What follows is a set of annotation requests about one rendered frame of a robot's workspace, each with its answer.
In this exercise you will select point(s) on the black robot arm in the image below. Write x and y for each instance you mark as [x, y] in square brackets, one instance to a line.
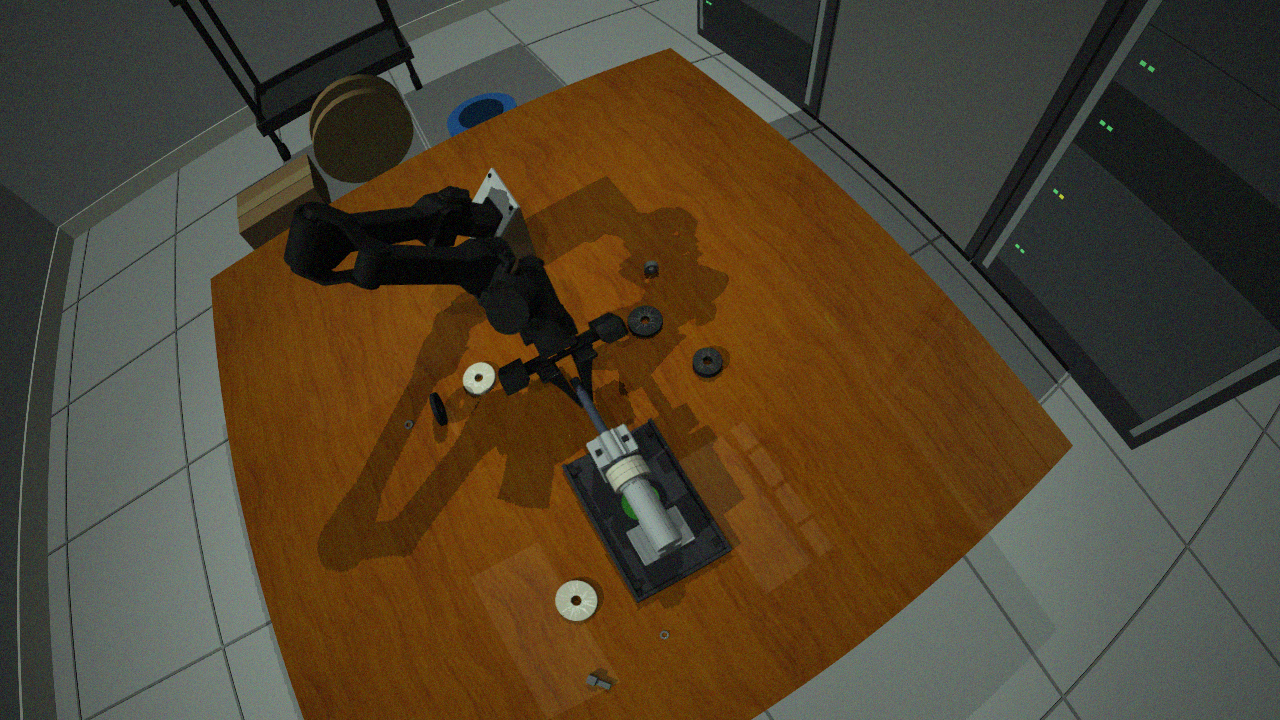
[322, 236]

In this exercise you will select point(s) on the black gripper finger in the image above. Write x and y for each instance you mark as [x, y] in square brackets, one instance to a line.
[560, 381]
[584, 369]

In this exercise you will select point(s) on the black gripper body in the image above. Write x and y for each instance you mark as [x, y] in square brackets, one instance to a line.
[552, 332]

